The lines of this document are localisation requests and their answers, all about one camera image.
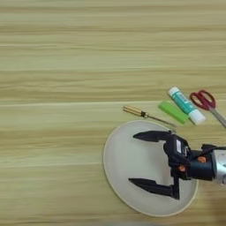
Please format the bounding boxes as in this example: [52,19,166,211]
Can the yellow handled screwdriver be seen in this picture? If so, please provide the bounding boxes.
[123,104,177,128]

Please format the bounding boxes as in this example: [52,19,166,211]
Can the teal white glue stick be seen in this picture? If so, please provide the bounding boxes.
[167,86,207,126]

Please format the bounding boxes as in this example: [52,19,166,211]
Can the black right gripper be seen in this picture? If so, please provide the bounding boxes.
[128,130,217,200]

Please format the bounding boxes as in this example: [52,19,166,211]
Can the black box with white label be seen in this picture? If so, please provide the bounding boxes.
[163,133,192,166]

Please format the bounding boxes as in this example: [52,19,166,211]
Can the green rectangular block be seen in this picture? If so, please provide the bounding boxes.
[158,100,190,125]

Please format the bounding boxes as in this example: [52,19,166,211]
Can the round beige plate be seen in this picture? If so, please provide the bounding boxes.
[102,119,200,218]

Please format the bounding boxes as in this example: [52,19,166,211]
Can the red handled scissors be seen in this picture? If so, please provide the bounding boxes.
[189,89,226,130]

